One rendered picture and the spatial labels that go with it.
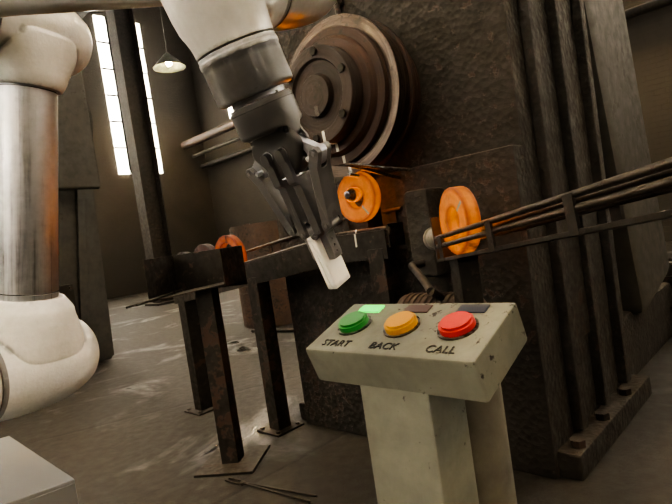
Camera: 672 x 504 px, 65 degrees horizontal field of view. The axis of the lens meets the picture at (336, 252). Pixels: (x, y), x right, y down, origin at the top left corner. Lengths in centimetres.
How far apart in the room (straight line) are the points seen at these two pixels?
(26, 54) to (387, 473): 87
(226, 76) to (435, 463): 46
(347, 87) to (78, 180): 278
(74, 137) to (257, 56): 352
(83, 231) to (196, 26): 369
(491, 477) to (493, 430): 6
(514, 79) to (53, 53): 105
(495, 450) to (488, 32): 109
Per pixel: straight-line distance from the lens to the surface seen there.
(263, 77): 57
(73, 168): 399
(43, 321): 106
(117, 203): 1217
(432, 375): 56
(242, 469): 184
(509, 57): 151
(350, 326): 65
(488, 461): 79
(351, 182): 161
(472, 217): 115
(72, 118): 409
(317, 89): 156
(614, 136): 216
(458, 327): 56
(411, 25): 168
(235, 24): 57
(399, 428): 63
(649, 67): 756
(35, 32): 107
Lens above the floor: 72
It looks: 2 degrees down
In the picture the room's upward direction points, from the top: 8 degrees counter-clockwise
